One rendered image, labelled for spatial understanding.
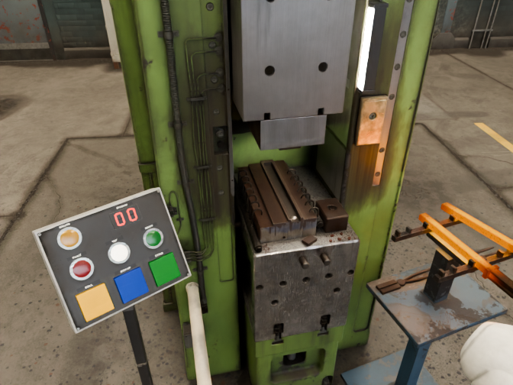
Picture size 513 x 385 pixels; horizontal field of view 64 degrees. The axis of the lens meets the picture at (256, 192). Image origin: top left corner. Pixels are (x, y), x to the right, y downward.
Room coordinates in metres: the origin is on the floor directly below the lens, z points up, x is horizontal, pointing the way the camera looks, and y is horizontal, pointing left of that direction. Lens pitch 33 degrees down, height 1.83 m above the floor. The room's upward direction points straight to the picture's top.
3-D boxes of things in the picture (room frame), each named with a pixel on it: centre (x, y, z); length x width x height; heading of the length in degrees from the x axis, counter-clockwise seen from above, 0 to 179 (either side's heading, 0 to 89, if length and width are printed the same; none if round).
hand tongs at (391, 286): (1.21, -0.74, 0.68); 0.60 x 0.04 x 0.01; 113
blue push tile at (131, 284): (0.81, 0.34, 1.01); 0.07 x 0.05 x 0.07; 127
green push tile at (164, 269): (0.87, 0.26, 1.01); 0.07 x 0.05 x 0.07; 127
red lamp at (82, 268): (0.78, 0.45, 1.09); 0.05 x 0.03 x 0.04; 102
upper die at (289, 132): (1.31, -0.06, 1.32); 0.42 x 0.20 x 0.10; 12
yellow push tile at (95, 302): (0.75, 0.42, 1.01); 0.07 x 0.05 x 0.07; 127
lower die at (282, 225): (1.31, -0.06, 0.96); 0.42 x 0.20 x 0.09; 12
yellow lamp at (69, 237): (0.81, 0.48, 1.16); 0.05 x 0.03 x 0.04; 102
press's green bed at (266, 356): (1.34, -0.12, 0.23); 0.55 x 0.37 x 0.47; 12
